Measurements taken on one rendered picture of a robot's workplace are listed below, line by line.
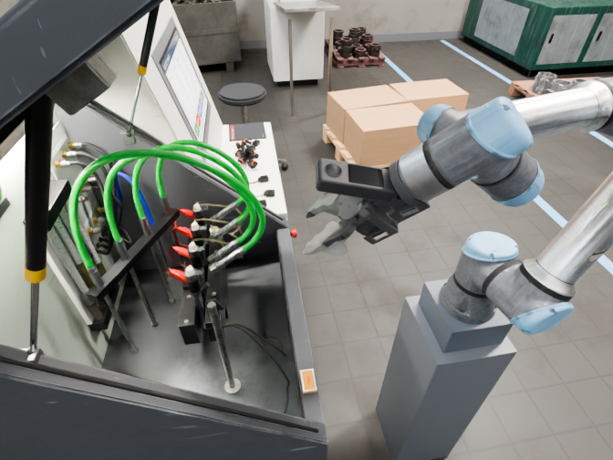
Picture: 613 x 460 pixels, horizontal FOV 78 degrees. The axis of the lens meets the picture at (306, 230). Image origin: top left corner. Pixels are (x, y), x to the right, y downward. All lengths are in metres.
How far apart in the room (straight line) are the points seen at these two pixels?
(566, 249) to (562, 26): 5.30
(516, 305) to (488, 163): 0.50
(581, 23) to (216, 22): 4.51
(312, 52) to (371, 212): 4.47
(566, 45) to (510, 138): 5.78
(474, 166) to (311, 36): 4.50
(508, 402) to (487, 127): 1.76
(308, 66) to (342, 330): 3.62
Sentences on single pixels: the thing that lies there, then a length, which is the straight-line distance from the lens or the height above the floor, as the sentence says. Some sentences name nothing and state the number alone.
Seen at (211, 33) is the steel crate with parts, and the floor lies 0.51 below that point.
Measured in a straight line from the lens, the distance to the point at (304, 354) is 0.93.
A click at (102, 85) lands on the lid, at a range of 0.32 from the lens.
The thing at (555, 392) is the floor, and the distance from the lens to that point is 2.27.
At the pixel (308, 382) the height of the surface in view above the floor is 0.96.
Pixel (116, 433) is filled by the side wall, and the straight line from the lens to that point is 0.72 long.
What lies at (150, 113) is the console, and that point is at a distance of 1.09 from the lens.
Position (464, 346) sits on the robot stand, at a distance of 1.18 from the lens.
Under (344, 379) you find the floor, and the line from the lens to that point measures 1.98.
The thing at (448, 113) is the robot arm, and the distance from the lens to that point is 0.69.
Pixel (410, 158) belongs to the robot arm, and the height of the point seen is 1.49.
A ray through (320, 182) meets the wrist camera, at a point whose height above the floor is 1.46.
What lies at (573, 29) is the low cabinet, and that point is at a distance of 6.24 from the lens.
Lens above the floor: 1.75
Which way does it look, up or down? 41 degrees down
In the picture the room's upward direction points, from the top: straight up
